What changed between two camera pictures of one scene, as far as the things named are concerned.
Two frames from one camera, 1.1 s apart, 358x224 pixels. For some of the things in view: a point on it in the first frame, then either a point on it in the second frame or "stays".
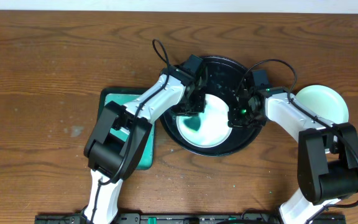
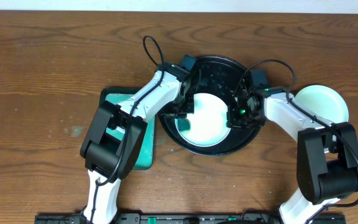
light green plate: x=325 y=102 stays
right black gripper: x=234 y=121 stays
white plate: x=214 y=129 stays
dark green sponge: x=194 y=122 to x=184 y=124
